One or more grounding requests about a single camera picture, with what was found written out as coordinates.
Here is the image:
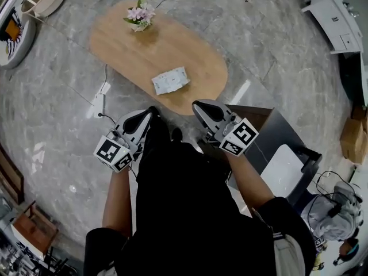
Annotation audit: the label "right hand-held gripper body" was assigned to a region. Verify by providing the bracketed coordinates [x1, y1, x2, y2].
[206, 110, 259, 157]

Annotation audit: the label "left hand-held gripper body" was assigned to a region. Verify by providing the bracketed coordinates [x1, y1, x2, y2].
[93, 124, 144, 174]

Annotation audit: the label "white wet wipes pack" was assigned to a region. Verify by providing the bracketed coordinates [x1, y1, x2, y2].
[151, 66, 191, 96]

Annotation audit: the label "beige shoulder bag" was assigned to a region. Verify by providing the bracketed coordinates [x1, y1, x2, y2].
[272, 231, 306, 276]

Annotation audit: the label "person's left forearm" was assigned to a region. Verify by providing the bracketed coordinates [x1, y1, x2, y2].
[102, 165, 139, 238]

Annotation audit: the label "person's right forearm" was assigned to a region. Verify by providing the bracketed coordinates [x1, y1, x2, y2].
[224, 151, 275, 212]

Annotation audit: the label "brown wooden box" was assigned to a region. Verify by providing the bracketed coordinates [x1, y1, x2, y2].
[226, 104, 274, 128]

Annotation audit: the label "white power strip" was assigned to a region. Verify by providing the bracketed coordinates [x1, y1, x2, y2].
[93, 94, 106, 118]

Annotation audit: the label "person's black clothing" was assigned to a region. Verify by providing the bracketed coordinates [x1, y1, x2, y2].
[83, 108, 317, 276]

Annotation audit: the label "pink flowers in white pot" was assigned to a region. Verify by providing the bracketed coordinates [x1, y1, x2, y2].
[122, 0, 156, 33]

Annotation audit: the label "dark brown wooden furniture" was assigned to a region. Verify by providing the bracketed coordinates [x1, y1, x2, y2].
[0, 144, 25, 206]

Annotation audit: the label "brown wooden chair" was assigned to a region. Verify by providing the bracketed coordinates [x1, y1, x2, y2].
[12, 202, 60, 259]

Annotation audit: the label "large cardboard box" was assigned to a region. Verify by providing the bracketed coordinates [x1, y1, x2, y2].
[340, 116, 368, 165]

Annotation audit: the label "small cardboard box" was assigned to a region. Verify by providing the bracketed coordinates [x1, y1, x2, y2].
[350, 104, 368, 123]

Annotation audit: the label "dark cabinet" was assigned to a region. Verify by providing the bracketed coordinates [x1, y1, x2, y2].
[338, 52, 368, 108]

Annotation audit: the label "round white armchair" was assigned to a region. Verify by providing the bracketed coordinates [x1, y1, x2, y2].
[0, 6, 37, 70]

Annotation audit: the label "striped black white orange cushion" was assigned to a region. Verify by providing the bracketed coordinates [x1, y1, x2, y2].
[0, 7, 24, 60]

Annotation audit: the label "white drawer cabinet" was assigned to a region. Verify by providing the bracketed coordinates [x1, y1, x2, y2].
[300, 0, 366, 55]

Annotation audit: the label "black plug cable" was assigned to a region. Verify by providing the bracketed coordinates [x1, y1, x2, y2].
[97, 112, 116, 125]

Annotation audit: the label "thin white power cable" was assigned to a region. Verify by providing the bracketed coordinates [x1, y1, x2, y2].
[99, 64, 109, 96]

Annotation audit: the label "white seat black frame chair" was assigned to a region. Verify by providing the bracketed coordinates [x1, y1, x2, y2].
[260, 144, 323, 207]

